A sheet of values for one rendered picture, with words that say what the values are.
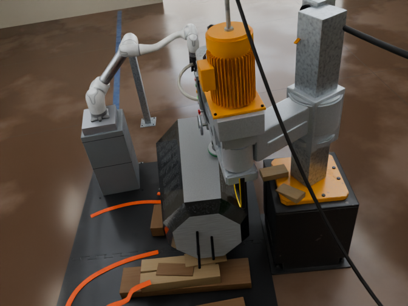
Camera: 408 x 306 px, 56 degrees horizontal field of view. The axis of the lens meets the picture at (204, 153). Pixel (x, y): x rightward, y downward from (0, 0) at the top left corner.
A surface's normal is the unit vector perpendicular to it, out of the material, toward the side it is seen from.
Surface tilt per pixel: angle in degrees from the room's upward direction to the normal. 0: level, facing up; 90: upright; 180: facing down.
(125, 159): 90
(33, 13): 90
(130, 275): 0
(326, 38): 90
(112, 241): 0
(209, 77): 90
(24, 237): 0
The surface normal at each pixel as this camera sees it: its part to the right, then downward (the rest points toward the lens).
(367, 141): -0.11, -0.77
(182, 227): 0.06, 0.63
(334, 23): 0.53, 0.50
